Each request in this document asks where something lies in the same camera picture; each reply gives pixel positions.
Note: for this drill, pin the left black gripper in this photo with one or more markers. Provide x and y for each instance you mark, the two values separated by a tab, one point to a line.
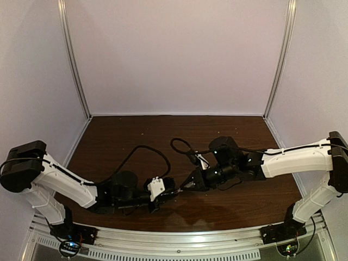
156	204

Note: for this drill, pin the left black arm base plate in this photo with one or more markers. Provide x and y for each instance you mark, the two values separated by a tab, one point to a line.
74	232

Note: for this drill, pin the right aluminium corner post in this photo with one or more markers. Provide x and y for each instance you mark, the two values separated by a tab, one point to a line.
286	40

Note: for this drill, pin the aluminium corner post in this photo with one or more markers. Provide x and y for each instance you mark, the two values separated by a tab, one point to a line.
286	40
62	9

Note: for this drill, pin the right round circuit board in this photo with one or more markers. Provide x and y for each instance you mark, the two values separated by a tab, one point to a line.
288	249

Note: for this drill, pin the left round circuit board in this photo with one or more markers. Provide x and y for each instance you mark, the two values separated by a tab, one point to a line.
69	249

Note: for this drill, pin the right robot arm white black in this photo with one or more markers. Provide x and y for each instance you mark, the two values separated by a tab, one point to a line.
328	155

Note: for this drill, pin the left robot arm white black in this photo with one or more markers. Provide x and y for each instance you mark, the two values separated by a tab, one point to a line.
29	170

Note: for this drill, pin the round circuit board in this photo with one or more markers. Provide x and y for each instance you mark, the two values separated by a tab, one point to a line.
288	249
69	249

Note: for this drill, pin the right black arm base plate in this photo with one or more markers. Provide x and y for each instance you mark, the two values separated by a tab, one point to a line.
282	231

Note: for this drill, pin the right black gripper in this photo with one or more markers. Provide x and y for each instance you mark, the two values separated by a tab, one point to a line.
200	180

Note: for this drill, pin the left aluminium corner post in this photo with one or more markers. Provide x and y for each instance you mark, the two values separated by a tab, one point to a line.
62	9

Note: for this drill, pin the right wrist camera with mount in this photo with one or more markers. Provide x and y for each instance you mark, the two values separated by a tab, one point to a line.
200	161

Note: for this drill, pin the front aluminium rail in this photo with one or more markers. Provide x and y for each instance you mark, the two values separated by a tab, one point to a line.
233	244

